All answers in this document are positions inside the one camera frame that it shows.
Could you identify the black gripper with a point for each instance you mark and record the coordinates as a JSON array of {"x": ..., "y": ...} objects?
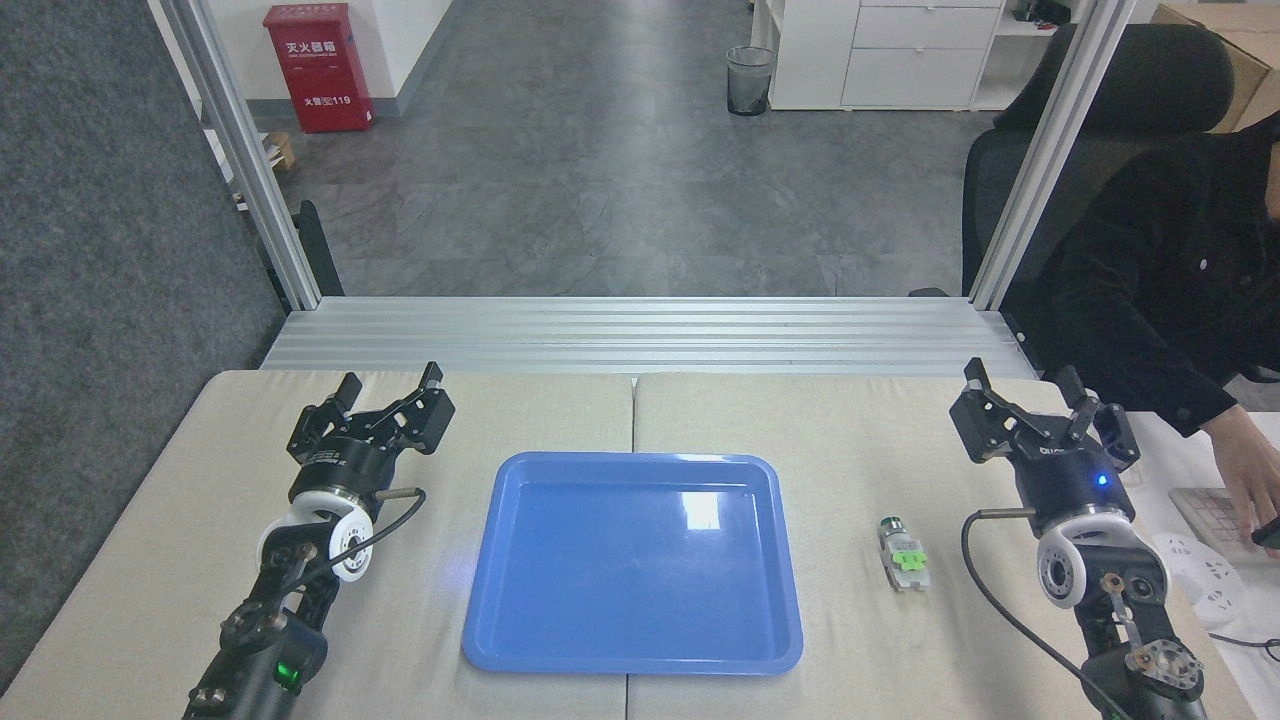
[
  {"x": 345, "y": 465},
  {"x": 1070, "y": 485}
]

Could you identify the switch part with green tab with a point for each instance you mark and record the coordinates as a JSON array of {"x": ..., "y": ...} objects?
[{"x": 903, "y": 555}]

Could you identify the blue plastic tray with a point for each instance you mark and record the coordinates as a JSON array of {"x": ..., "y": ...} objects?
[{"x": 630, "y": 570}]

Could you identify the person's hand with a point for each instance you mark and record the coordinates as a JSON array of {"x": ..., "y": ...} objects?
[{"x": 1255, "y": 470}]

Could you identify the white keyboard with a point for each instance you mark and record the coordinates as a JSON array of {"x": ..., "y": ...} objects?
[{"x": 1210, "y": 515}]

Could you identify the person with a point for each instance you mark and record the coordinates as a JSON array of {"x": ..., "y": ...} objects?
[{"x": 1170, "y": 280}]

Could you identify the white power strip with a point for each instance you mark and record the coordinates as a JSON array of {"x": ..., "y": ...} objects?
[{"x": 1205, "y": 580}]

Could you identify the small wooden crate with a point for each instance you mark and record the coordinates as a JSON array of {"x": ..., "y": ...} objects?
[{"x": 282, "y": 150}]

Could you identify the grey felt partition panel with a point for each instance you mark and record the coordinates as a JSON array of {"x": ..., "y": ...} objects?
[{"x": 110, "y": 300}]

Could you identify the red fire extinguisher box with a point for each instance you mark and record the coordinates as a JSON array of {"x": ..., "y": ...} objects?
[{"x": 318, "y": 70}]

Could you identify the black office chair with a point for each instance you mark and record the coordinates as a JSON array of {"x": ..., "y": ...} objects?
[{"x": 1150, "y": 85}]

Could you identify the white drawer cabinet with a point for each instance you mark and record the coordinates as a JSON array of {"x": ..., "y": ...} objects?
[{"x": 900, "y": 55}]

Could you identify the brown cardboard box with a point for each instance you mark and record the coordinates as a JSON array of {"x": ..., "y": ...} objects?
[{"x": 1255, "y": 60}]

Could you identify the grey mesh waste bin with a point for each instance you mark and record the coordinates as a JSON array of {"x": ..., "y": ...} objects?
[{"x": 749, "y": 82}]

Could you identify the black object behind post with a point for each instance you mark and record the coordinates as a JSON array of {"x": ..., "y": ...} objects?
[{"x": 320, "y": 250}]

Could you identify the silver aluminium post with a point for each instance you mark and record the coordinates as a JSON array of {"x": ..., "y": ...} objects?
[
  {"x": 1050, "y": 150},
  {"x": 245, "y": 160}
]

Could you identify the silver aluminium rail platform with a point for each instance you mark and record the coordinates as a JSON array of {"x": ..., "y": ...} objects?
[{"x": 640, "y": 335}]

